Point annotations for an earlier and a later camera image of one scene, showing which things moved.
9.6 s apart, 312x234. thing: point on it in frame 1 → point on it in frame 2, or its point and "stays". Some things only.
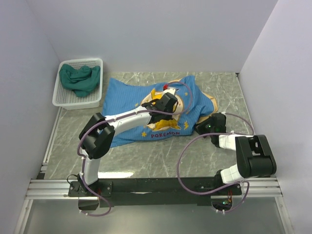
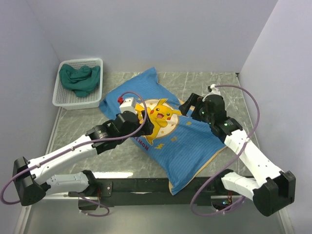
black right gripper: [199, 127] → [194, 100]
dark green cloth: [82, 80] stays
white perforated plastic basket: [66, 98] stays
